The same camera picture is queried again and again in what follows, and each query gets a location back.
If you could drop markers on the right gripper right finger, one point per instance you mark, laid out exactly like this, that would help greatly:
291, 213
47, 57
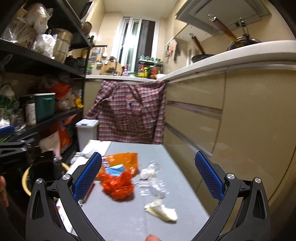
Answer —
253, 219

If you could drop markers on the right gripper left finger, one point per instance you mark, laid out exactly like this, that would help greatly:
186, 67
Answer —
43, 221

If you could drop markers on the orange mesh net bag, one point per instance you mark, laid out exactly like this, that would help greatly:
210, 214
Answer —
118, 188

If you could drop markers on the white tissue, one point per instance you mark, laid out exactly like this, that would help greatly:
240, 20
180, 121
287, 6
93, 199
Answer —
158, 209

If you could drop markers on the blue face mask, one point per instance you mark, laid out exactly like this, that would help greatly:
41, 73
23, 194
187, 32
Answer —
116, 170

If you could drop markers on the orange snack wrapper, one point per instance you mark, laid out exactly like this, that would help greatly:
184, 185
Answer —
128, 160

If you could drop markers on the clear plastic wrap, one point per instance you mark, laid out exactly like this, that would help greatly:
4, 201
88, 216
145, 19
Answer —
150, 183

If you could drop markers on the round trash can black liner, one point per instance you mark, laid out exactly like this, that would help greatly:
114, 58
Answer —
46, 166

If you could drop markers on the beige kitchen cabinet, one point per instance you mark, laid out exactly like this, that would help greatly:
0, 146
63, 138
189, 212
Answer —
239, 108

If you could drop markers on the pink white bag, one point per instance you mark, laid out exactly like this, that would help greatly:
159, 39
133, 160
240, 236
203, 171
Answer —
51, 143

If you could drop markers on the white patterned cloth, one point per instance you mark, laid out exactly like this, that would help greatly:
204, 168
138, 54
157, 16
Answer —
80, 158

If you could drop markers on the white lidded bin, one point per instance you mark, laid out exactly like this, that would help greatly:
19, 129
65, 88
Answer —
86, 130

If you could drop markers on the dark lidded spice jar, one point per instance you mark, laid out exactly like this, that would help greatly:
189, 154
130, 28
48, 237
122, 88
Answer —
30, 108

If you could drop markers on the green plastic storage box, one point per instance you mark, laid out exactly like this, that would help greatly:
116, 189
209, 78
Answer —
44, 103

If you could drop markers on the yellow toy figure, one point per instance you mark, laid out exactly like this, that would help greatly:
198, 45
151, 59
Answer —
78, 102

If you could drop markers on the red plaid shirt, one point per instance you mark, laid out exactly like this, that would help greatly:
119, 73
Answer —
130, 112

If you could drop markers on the wooden cutting board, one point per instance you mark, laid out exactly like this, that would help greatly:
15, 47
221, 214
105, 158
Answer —
111, 67

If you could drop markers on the steel pot on shelf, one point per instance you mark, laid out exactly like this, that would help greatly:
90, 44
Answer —
62, 45

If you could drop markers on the black frying pan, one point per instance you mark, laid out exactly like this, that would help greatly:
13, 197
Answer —
202, 55

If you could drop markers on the black metal shelf rack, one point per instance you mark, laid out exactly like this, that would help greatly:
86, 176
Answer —
26, 61

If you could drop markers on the condiment rack with bottles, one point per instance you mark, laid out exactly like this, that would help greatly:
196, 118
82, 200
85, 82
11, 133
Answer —
149, 67

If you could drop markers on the range hood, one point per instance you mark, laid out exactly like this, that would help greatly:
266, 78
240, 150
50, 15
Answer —
198, 12

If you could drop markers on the wok with wooden handle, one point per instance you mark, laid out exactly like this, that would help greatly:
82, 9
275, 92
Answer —
237, 42

